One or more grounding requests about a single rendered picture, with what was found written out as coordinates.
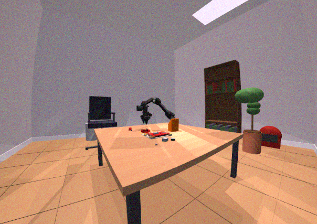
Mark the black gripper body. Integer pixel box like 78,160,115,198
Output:
140,111,150,119

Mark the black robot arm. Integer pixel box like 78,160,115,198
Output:
136,98,175,120

